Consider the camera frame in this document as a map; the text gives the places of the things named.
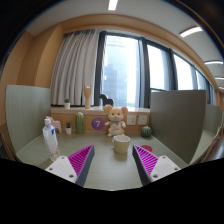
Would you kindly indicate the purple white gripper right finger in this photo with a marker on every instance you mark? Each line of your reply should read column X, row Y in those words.
column 152, row 167

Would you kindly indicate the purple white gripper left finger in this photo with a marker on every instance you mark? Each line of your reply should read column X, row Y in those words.
column 74, row 168

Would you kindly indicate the clear plastic water bottle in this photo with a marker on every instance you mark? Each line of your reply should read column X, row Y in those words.
column 50, row 138

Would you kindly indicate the red round coaster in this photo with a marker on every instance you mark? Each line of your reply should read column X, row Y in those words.
column 147, row 147

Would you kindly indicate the round green cactus decoration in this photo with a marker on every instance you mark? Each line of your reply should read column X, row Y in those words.
column 146, row 131

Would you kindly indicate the cream paper cup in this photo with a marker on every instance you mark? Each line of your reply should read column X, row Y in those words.
column 121, row 143

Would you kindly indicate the pink wooden horse figure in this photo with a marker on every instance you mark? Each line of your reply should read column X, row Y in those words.
column 56, row 124

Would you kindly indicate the plush mouse toy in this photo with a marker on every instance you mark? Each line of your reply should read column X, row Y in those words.
column 115, row 120

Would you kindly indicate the right green desk partition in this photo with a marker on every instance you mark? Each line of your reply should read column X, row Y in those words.
column 177, row 119

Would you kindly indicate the green desk partition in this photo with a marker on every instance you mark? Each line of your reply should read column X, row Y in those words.
column 26, row 108
column 177, row 119

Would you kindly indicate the small potted plant on ledge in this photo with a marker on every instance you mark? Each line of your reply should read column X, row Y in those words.
column 67, row 103

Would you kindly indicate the black horse figure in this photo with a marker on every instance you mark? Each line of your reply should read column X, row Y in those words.
column 106, row 100

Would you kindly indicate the left green desk partition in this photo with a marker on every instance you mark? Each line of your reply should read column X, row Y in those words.
column 26, row 108

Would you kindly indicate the wooden hand sculpture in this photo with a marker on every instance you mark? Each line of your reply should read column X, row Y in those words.
column 87, row 89

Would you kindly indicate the beige curtain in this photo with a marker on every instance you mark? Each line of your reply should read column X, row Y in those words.
column 74, row 65

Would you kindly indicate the white wall socket right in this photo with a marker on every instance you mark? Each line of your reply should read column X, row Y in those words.
column 142, row 120

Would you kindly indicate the white wall socket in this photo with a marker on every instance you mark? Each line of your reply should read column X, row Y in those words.
column 142, row 120
column 131, row 119

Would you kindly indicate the white wall socket left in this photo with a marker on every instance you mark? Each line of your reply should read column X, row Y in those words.
column 131, row 119

